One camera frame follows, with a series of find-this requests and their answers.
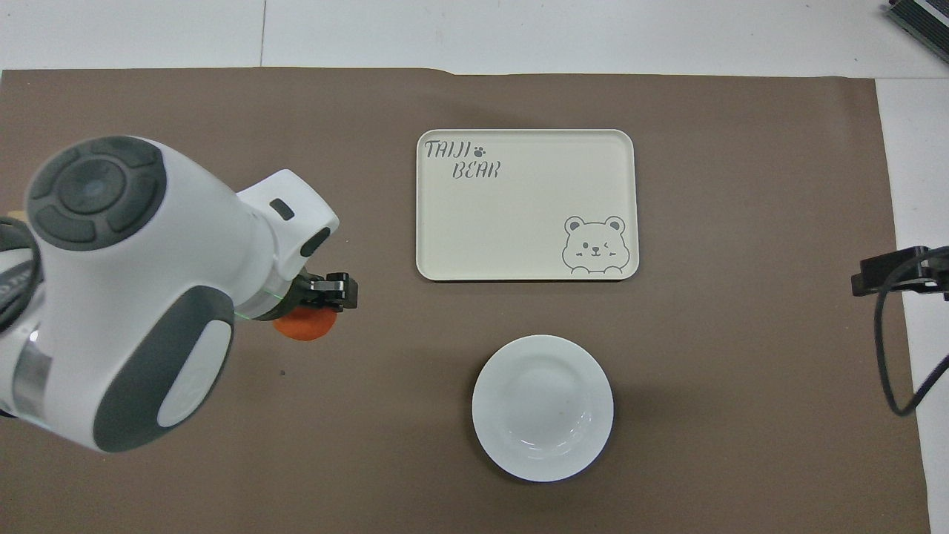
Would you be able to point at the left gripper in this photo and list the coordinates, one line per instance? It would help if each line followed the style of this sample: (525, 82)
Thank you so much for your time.
(310, 295)

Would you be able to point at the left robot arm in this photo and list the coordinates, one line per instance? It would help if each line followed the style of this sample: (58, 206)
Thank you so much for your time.
(148, 297)

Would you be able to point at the orange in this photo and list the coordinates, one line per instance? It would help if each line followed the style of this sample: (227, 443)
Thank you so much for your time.
(304, 327)

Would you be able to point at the white round plate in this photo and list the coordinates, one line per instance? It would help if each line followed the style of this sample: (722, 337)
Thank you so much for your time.
(543, 408)

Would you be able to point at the cream tray with bear print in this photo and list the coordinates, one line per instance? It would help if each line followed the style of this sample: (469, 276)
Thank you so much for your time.
(519, 215)

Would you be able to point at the black stand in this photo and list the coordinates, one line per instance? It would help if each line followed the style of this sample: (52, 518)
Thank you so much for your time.
(923, 16)

